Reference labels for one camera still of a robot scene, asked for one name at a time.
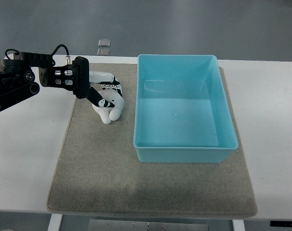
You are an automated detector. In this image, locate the white tooth plush toy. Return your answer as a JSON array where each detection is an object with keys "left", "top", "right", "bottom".
[{"left": 92, "top": 89, "right": 125, "bottom": 124}]

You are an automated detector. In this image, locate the left white table leg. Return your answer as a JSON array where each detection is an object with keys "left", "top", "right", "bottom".
[{"left": 47, "top": 214, "right": 63, "bottom": 231}]

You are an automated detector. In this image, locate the white table leg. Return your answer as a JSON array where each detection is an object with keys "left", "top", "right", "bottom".
[
  {"left": 232, "top": 219, "right": 245, "bottom": 231},
  {"left": 47, "top": 214, "right": 63, "bottom": 231}
]

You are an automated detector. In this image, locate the blue plastic box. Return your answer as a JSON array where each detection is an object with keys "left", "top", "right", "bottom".
[{"left": 133, "top": 54, "right": 239, "bottom": 163}]

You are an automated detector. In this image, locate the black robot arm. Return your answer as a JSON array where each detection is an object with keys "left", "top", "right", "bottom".
[{"left": 0, "top": 44, "right": 70, "bottom": 112}]

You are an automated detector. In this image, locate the floor socket plate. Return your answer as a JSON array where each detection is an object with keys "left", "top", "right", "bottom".
[
  {"left": 97, "top": 48, "right": 110, "bottom": 56},
  {"left": 98, "top": 38, "right": 111, "bottom": 47}
]

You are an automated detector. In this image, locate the lower floor socket plate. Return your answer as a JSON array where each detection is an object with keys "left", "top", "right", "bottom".
[{"left": 97, "top": 48, "right": 110, "bottom": 56}]

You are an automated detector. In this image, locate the right white table leg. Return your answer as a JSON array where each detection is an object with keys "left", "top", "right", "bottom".
[{"left": 232, "top": 219, "right": 245, "bottom": 231}]

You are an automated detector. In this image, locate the upper floor socket plate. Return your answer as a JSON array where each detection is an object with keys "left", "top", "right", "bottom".
[{"left": 98, "top": 38, "right": 111, "bottom": 47}]

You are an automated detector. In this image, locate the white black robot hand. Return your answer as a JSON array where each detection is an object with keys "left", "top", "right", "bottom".
[{"left": 72, "top": 56, "right": 122, "bottom": 106}]

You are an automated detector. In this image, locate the black table control panel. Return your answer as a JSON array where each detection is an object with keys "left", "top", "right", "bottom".
[{"left": 270, "top": 220, "right": 292, "bottom": 228}]

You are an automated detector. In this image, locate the grey felt mat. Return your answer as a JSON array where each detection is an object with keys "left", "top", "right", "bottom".
[{"left": 47, "top": 62, "right": 257, "bottom": 219}]

